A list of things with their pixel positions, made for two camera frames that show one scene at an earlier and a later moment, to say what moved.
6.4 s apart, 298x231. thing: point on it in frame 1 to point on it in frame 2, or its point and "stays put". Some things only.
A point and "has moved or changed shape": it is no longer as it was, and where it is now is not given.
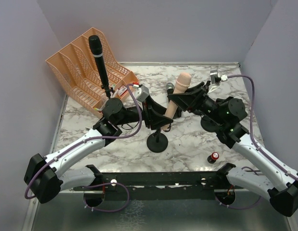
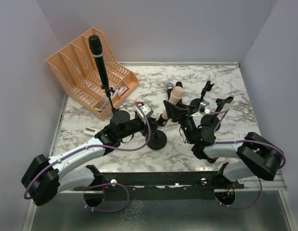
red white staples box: x=122 y=90 stays put
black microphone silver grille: x=170 y=88 stays put
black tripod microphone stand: x=108 y=90 stays put
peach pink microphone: x=183 y=81 has moved or changed shape
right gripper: x=200 y=95 to x=178 y=113
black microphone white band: x=95 y=42 stays put
